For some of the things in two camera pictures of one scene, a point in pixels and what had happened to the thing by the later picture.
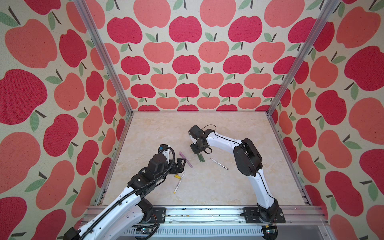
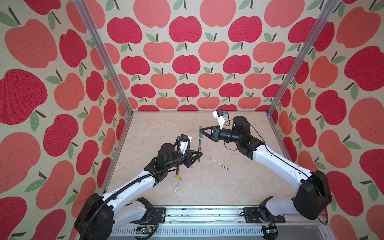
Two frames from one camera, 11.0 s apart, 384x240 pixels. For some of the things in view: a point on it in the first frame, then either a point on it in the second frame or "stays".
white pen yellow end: x=176 y=187 stays
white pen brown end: x=219 y=163 stays
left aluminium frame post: x=104 y=53 stays
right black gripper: x=193 y=149 → x=216 y=130
